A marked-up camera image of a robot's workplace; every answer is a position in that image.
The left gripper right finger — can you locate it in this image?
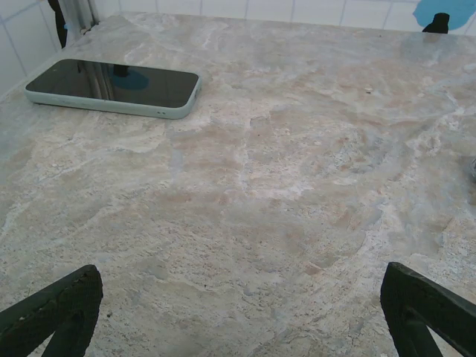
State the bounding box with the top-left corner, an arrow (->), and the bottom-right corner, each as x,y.
379,261 -> 476,357

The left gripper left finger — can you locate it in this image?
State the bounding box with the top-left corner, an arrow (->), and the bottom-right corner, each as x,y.
0,264 -> 104,357

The pale green-blue phone case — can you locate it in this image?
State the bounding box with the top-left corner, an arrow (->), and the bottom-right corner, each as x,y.
24,58 -> 203,120

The black smartphone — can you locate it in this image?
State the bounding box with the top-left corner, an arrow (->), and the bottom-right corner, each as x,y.
26,58 -> 199,109

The blue circle seal decal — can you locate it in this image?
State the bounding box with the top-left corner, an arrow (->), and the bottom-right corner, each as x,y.
412,0 -> 476,35

